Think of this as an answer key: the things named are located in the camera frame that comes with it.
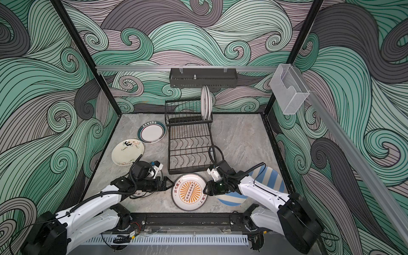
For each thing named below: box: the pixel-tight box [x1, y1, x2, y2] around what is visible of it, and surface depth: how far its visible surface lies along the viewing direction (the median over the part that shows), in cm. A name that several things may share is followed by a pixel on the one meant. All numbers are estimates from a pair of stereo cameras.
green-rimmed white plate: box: [137, 120, 167, 144], surface depth 109 cm
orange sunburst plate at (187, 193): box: [171, 173, 208, 212], surface depth 83 cm
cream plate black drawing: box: [111, 138, 145, 167], surface depth 100 cm
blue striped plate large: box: [213, 191, 248, 207], surface depth 81 cm
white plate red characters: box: [200, 85, 209, 121], surface depth 96 cm
